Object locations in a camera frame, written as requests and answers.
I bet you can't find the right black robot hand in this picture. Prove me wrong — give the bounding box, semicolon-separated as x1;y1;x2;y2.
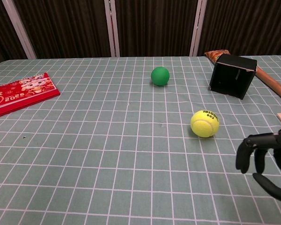
235;126;281;205

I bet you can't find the yellow tennis ball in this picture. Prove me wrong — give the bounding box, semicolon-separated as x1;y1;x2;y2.
190;109;220;138

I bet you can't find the black box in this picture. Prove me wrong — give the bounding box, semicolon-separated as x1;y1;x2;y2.
208;54;258;100

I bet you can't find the green ball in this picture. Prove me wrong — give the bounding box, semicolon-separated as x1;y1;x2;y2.
150;66;170;87

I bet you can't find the wooden rolling pin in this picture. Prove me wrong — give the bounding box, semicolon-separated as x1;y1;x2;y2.
254;68;281;103

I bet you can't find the orange patterned snack bag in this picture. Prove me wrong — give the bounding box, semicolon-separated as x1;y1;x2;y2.
204;49;232;63

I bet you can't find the green checked tablecloth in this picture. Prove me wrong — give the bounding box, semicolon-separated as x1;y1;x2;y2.
0;54;281;225

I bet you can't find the red calendar booklet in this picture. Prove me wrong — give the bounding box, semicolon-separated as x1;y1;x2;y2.
0;72;61;120

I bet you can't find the white partition post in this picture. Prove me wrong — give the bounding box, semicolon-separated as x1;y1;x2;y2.
189;0;208;57
104;0;121;58
1;0;37;60

